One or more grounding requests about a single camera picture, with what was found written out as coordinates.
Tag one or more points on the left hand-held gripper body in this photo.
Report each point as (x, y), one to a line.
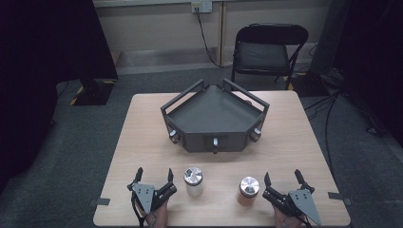
(144, 193)

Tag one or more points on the dark curtain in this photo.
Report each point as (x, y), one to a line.
(38, 79)
(370, 47)

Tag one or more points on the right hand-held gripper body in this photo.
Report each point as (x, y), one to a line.
(301, 200)

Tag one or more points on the person's right hand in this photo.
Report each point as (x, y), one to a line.
(286, 220)

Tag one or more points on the white powder jar metal lid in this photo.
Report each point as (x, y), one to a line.
(193, 179)

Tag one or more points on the red powder jar metal lid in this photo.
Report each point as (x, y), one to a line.
(249, 188)

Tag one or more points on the black stand base yellow stripes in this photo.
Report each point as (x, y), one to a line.
(95, 91)

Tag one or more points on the black folding chair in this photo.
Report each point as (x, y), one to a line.
(263, 55)

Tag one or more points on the white wall socket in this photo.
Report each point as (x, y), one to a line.
(201, 7)

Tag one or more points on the grey tape strip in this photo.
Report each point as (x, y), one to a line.
(99, 201)
(339, 197)

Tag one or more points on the dark grey corner rack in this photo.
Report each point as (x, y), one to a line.
(214, 117)

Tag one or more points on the person's left hand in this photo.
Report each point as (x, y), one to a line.
(158, 217)

